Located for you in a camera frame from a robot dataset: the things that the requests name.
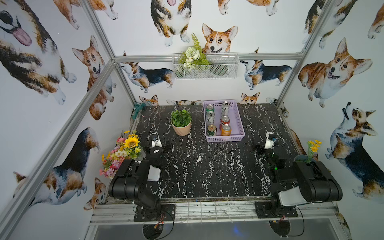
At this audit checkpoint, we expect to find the orange soda can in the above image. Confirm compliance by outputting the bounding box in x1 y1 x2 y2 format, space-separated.
221 124 232 136

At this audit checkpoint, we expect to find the green gold-top can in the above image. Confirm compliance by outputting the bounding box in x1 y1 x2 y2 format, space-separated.
207 125 217 137

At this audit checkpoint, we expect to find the white energy drink can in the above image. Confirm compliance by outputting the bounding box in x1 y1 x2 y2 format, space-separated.
206 111 215 126

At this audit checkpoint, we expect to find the green soda can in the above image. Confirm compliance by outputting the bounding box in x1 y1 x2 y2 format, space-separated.
205 104 215 112

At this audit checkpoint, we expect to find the red cola can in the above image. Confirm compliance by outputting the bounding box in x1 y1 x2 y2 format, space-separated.
220 115 230 130

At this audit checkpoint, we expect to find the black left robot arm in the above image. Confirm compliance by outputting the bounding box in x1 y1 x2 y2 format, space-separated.
108 142 172 220

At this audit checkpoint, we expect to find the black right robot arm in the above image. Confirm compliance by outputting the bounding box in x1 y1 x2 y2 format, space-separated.
253 145 343 211

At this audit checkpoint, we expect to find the purple plastic basket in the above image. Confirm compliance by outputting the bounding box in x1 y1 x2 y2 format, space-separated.
203 100 245 143

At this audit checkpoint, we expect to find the colourful flower bouquet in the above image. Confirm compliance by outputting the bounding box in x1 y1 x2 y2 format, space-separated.
99 131 144 179

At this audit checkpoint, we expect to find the potted green plant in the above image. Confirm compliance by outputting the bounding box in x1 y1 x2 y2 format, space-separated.
171 110 192 137

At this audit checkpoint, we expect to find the teal cloth glove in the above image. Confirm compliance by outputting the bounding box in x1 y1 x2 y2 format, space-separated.
131 103 147 120

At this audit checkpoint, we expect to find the yellow flower pot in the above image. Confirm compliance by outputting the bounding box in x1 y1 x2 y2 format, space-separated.
295 140 322 163

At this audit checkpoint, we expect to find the white green flower arrangement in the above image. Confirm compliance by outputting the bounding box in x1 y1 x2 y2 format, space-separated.
178 33 211 71

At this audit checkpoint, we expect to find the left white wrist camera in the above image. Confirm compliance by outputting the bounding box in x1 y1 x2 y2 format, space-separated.
151 132 163 148

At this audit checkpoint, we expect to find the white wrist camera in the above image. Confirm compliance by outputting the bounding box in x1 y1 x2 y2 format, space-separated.
264 132 277 150
151 132 163 148

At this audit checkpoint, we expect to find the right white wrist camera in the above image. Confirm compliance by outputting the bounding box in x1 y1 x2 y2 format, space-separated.
264 132 277 150

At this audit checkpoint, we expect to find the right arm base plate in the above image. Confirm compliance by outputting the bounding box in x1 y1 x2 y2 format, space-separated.
255 202 298 219

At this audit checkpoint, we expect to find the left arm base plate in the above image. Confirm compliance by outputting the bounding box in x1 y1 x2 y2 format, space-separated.
134 204 176 223

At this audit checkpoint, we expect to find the white wire wall basket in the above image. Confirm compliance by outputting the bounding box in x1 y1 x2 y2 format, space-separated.
172 53 240 80

